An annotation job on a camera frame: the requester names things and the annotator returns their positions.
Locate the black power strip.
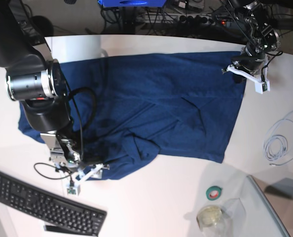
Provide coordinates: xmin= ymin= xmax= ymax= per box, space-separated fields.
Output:
xmin=178 ymin=14 xmax=232 ymax=26

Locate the green electrical tape roll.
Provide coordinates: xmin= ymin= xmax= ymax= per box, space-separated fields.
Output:
xmin=206 ymin=186 xmax=222 ymax=200

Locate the glass panel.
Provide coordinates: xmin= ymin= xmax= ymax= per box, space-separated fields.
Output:
xmin=248 ymin=173 xmax=293 ymax=237

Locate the black computer keyboard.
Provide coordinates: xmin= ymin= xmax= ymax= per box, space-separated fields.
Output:
xmin=0 ymin=171 xmax=107 ymax=237

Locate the clear glass jar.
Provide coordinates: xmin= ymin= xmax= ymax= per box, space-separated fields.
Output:
xmin=196 ymin=205 xmax=226 ymax=237

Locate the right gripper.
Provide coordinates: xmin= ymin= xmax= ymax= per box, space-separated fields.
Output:
xmin=55 ymin=148 xmax=104 ymax=180

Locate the coiled white cable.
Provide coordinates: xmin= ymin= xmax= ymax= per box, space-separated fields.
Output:
xmin=263 ymin=107 xmax=293 ymax=166

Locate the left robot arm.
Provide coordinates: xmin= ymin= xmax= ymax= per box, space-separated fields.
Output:
xmin=220 ymin=0 xmax=283 ymax=86

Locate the dark blue t-shirt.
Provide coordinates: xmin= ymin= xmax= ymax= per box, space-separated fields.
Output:
xmin=17 ymin=51 xmax=247 ymax=181

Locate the blue box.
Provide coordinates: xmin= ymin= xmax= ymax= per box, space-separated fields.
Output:
xmin=98 ymin=0 xmax=166 ymax=7

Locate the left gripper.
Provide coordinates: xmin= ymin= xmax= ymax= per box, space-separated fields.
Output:
xmin=231 ymin=48 xmax=266 ymax=83

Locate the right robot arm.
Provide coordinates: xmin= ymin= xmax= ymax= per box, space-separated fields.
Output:
xmin=0 ymin=0 xmax=104 ymax=181

